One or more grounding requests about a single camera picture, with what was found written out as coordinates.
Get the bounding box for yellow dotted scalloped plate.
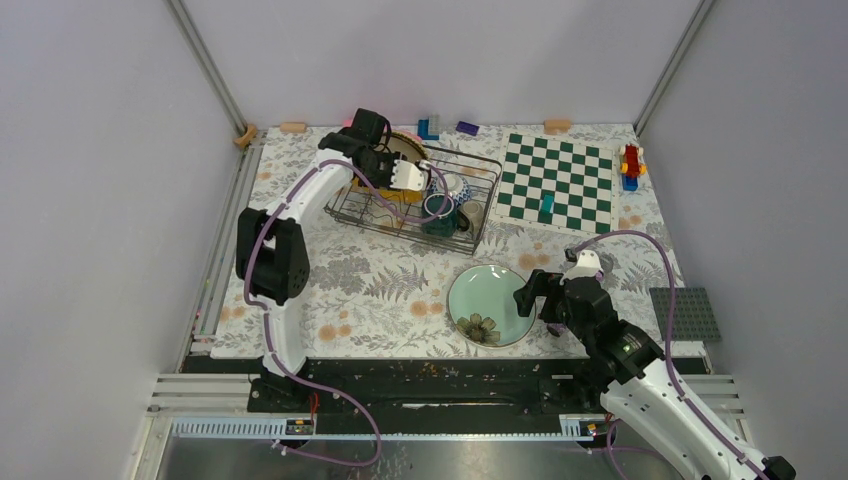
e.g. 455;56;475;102
375;172;426;203

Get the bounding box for mint green flower plate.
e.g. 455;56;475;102
447;265;535;349

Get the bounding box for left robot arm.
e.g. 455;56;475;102
235;109;429;411

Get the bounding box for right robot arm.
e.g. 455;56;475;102
513;269;797;479

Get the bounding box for beige plate dark red rim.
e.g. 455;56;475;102
378;131;429;176

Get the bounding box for purple glitter tube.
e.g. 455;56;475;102
546;278;602;339

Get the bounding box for pink toy bat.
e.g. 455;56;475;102
342;117;423;142

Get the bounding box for blue grey lego bricks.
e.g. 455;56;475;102
417;115;441;141

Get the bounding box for teal block on chessboard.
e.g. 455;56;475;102
537;195;554;225

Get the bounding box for blue white patterned bowl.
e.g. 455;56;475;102
427;172;472;207

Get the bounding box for dark green mug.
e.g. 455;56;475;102
421;193;470;238

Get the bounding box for purple lego brick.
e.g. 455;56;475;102
455;121;480;136

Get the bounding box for left wooden block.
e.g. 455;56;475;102
279;122;307;134

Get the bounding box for grey lego baseplate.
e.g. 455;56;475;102
649;287;722;342

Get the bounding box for green white chessboard mat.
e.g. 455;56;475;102
490;132;620;235

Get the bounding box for floral tablecloth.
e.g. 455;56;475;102
211;124;684;359

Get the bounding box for corner wooden block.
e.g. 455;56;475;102
233;124;258;149

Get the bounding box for red yellow blue lego toy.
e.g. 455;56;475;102
619;144;647;191

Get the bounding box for right wooden block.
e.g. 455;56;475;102
543;119;572;135

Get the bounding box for black wire dish rack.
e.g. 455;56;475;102
325;131;502;255

